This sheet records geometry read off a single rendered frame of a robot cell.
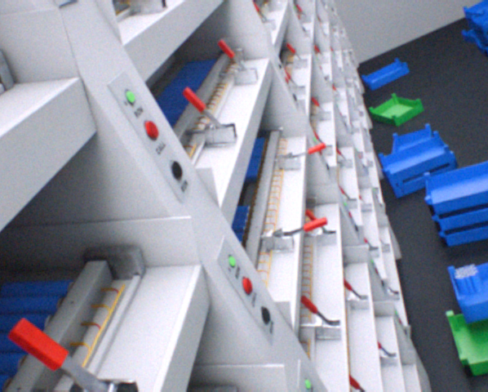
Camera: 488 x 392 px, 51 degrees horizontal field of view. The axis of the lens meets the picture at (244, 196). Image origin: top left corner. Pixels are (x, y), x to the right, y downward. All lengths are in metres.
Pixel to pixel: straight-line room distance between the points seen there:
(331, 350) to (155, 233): 0.48
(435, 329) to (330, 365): 1.07
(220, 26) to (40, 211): 0.70
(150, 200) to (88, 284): 0.09
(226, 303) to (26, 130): 0.25
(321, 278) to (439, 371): 0.85
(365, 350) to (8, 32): 0.90
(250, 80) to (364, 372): 0.60
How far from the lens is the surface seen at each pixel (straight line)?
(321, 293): 0.97
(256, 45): 1.10
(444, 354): 1.81
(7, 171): 0.32
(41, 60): 0.42
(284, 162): 1.00
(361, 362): 1.09
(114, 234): 0.47
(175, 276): 0.46
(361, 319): 1.18
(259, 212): 0.83
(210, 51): 1.11
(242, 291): 0.53
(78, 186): 0.46
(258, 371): 0.55
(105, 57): 0.46
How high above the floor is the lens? 1.33
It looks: 23 degrees down
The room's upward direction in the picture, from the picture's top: 29 degrees counter-clockwise
